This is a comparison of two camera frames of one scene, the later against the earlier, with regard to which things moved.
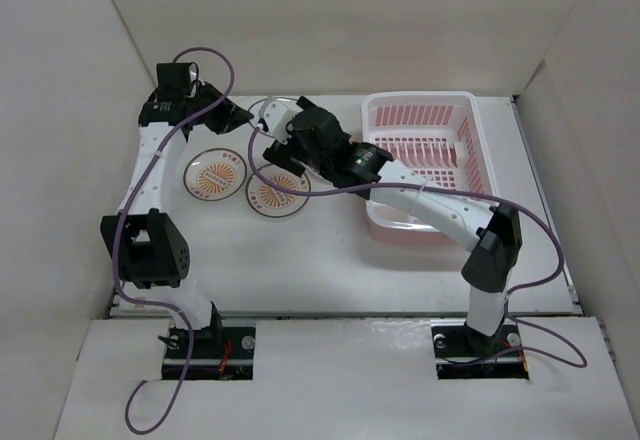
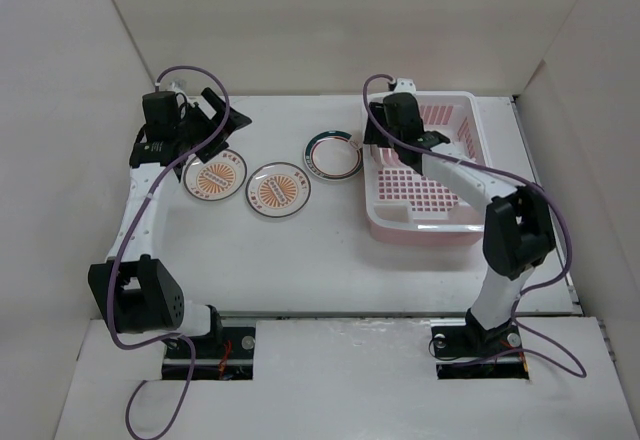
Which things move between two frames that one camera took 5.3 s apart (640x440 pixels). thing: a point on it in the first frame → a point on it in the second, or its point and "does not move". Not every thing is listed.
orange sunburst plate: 273,202 does not move
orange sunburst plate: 214,174 does not move
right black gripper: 286,155 → 369,133
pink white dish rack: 435,139 does not move
